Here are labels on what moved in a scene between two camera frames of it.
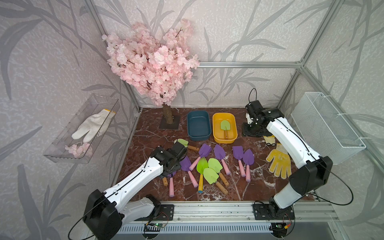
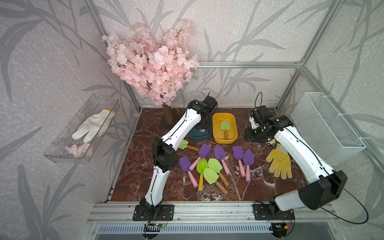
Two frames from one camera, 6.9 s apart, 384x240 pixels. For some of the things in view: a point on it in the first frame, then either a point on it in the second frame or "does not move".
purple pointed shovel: [248, 159] does not move
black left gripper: [177, 166] to [209, 124]
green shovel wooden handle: [225, 125] does not move
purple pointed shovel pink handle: [220, 153] does not move
